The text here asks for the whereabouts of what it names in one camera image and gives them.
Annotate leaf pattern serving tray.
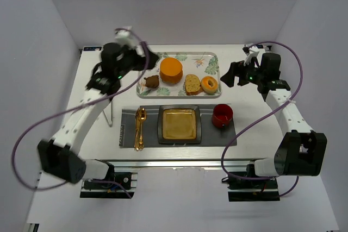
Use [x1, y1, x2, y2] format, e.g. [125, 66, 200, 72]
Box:
[136, 52, 221, 98]

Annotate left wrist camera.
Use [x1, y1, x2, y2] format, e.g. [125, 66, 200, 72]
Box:
[114, 26, 138, 49]

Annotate aluminium table rail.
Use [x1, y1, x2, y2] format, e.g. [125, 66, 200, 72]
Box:
[108, 158, 266, 170]

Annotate grey striped placemat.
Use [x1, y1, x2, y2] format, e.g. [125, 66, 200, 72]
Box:
[119, 104, 236, 148]

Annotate speckled bread slice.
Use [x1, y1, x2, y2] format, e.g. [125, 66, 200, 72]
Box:
[184, 74, 203, 96]

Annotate gold spoon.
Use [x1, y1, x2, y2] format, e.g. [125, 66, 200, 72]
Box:
[138, 108, 147, 151]

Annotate red enamel mug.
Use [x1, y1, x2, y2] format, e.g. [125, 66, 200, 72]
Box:
[212, 104, 233, 129]

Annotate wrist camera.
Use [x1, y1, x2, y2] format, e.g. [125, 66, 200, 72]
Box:
[114, 26, 138, 49]
[242, 44, 259, 66]

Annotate round orange cake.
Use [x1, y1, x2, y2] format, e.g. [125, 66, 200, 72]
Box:
[159, 57, 183, 84]

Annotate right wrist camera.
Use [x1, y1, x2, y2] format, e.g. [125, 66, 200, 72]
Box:
[242, 44, 259, 66]

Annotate square brown ceramic plate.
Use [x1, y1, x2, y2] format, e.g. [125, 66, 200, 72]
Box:
[158, 105, 202, 145]

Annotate orange glazed donut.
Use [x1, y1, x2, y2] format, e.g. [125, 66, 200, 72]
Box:
[201, 76, 219, 95]

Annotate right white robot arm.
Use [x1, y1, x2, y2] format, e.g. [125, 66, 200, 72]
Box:
[220, 53, 327, 179]

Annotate silver metal tongs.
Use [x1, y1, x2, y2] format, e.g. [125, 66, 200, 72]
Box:
[103, 98, 114, 127]

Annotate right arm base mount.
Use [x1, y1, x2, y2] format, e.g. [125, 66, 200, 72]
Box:
[221, 160, 280, 202]

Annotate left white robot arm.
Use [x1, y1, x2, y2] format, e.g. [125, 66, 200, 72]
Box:
[38, 42, 159, 184]

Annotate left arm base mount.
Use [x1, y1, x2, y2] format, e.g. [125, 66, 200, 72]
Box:
[79, 161, 138, 199]

